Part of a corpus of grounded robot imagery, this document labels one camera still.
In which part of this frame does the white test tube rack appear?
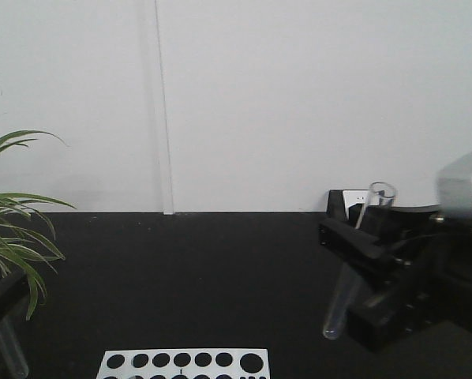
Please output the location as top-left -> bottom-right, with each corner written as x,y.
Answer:
96,347 -> 271,378

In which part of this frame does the clear glass test tube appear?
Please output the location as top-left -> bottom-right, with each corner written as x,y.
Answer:
322,182 -> 397,340

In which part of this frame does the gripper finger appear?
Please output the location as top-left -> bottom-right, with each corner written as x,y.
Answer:
347,204 -> 402,241
319,217 -> 391,276

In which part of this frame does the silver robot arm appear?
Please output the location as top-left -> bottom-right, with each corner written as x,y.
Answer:
319,152 -> 472,351

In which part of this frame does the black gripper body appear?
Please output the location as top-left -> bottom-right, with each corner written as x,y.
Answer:
347,207 -> 472,351

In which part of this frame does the black white power socket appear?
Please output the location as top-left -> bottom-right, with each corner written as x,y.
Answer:
327,189 -> 369,221

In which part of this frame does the green spider plant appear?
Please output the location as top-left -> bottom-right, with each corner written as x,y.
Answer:
0,118 -> 77,321

